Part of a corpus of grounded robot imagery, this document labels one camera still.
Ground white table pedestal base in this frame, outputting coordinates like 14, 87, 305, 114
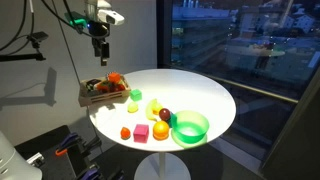
133, 151, 192, 180

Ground dark red toy plum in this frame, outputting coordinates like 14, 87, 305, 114
158, 107, 172, 122

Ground red toy pieces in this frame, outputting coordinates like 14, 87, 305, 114
96, 81, 127, 94

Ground orange toy fruit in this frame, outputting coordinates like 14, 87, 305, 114
152, 120, 171, 141

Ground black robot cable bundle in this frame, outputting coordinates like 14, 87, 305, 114
41, 0, 111, 40

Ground purple clamp with orange tip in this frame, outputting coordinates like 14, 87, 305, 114
54, 132, 81, 157

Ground black external camera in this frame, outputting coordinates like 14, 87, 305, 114
27, 31, 50, 44

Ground yellow toy banana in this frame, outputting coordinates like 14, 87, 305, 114
145, 98, 164, 122

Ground black toy piece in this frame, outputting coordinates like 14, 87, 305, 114
84, 78, 103, 93

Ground small red-orange toy strawberry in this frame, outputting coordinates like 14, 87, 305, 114
120, 126, 132, 140

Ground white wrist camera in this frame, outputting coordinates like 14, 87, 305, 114
97, 8, 125, 26

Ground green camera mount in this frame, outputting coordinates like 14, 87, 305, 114
64, 11, 89, 28

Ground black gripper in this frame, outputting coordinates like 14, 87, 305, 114
87, 20, 111, 67

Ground green plastic bowl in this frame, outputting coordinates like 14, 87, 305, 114
170, 110, 210, 145

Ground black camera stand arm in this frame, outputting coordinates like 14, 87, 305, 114
0, 41, 47, 63

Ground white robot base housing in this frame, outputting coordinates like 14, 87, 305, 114
0, 130, 43, 180

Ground silver metal bracket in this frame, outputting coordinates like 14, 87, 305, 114
26, 152, 46, 168

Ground lime green block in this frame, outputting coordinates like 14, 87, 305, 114
129, 88, 143, 102

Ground pink cube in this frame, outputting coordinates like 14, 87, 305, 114
133, 123, 150, 144

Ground black cart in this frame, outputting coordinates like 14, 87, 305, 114
14, 124, 126, 180

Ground wooden crate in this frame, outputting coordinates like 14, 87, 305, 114
78, 74, 132, 108

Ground window railing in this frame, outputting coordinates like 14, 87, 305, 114
171, 64, 299, 105

